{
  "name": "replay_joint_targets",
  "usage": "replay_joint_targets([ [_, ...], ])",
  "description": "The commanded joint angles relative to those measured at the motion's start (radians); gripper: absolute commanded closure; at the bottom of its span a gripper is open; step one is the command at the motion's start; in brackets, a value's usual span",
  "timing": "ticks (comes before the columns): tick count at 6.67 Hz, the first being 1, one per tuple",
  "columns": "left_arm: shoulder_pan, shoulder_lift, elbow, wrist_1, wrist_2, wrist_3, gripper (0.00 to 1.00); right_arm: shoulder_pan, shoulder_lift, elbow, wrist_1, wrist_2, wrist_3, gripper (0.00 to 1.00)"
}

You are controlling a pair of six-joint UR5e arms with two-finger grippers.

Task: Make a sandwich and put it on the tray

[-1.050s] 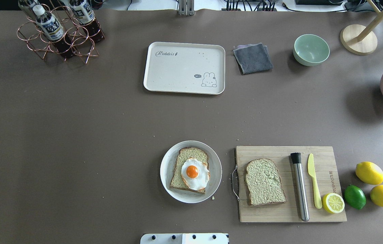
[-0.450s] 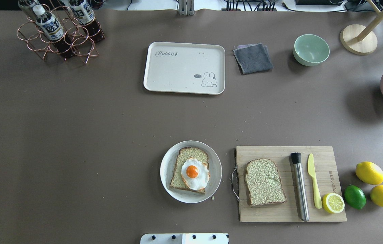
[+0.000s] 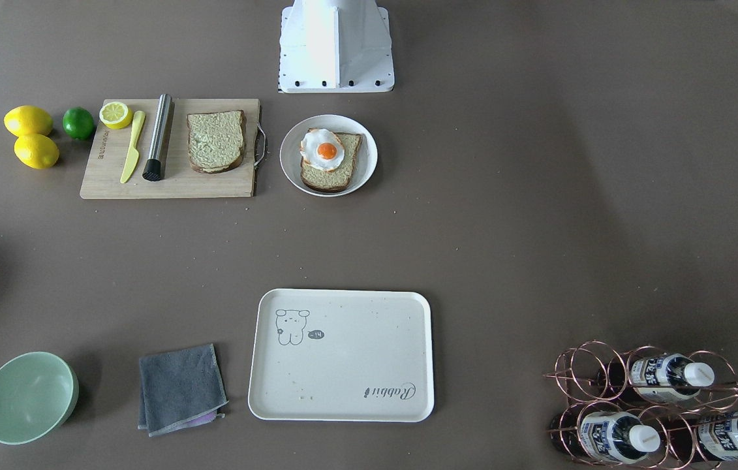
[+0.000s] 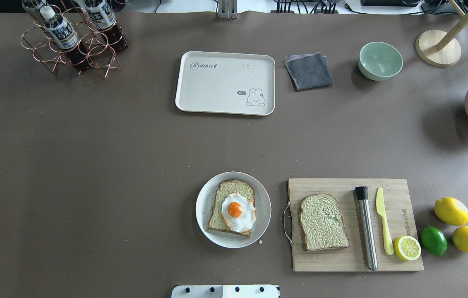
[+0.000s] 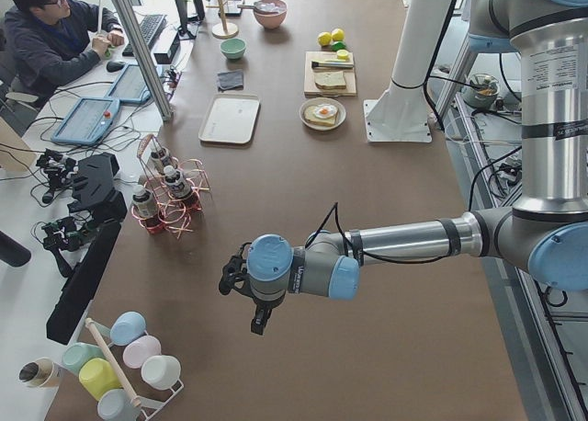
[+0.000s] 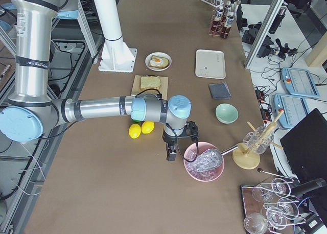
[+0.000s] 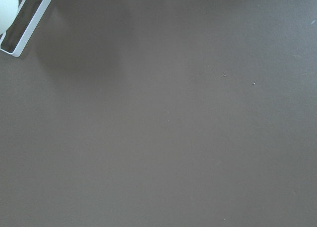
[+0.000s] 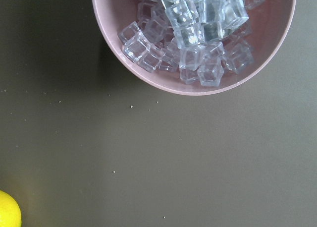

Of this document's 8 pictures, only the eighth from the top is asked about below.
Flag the yellow lemon near board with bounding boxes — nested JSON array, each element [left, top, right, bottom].
[[0, 190, 22, 227]]

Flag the clear ice cube pile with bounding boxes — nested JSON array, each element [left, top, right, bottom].
[[118, 0, 265, 87]]

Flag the pink bowl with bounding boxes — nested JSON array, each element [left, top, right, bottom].
[[92, 0, 296, 96]]

